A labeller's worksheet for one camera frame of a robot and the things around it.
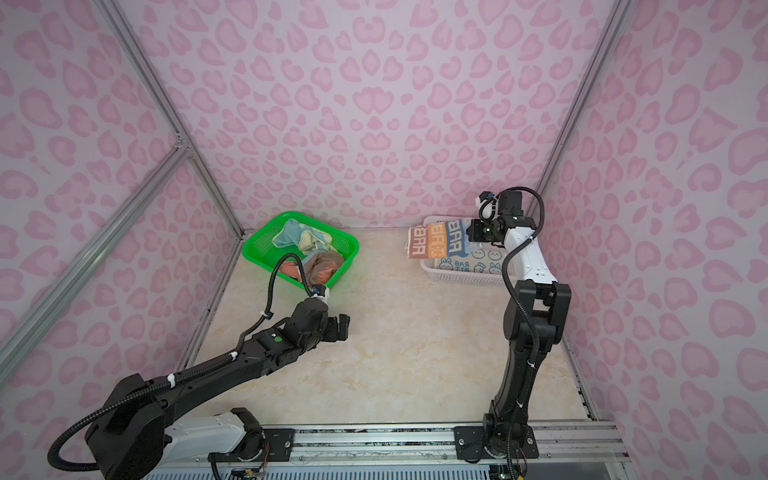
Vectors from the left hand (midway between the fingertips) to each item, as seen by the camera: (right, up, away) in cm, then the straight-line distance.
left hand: (343, 317), depth 84 cm
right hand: (+37, +27, +10) cm, 47 cm away
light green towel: (-18, +23, +25) cm, 39 cm away
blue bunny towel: (+46, +16, +26) cm, 55 cm away
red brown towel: (-11, +13, +14) cm, 22 cm away
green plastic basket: (-34, +21, +23) cm, 46 cm away
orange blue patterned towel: (+29, +22, +15) cm, 40 cm away
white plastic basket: (+27, +14, +23) cm, 38 cm away
